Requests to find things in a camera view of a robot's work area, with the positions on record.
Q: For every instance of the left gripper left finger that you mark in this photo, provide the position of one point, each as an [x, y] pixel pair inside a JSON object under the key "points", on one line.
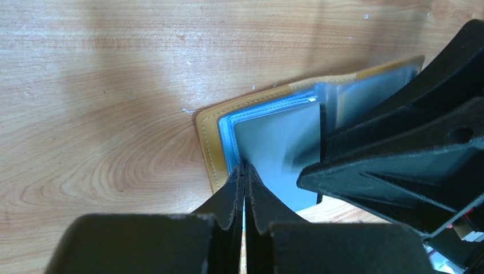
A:
{"points": [[207, 240]]}

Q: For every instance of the black VIP card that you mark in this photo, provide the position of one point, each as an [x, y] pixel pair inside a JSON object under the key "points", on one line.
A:
{"points": [[279, 146]]}

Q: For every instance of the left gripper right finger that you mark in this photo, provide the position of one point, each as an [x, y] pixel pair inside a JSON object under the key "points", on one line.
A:
{"points": [[281, 241]]}

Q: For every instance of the yellow leather card holder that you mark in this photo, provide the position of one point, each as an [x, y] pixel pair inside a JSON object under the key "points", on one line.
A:
{"points": [[342, 98]]}

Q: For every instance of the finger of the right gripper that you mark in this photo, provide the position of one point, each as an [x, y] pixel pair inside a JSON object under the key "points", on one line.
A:
{"points": [[425, 178], [454, 77]]}

